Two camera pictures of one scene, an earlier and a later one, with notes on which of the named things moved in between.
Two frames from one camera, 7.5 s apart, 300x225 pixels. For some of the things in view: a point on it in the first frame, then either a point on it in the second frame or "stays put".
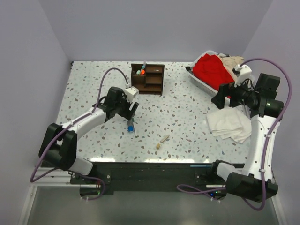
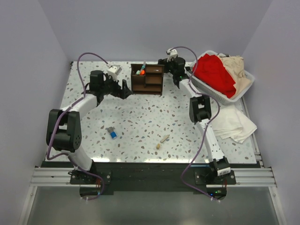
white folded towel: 229,123 stays put
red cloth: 210,70 stays put
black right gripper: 219,100 → 163,62
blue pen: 201,165 stays put
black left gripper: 127,114 → 122,93
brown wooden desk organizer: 151,83 stays put
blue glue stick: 131,128 → 113,134
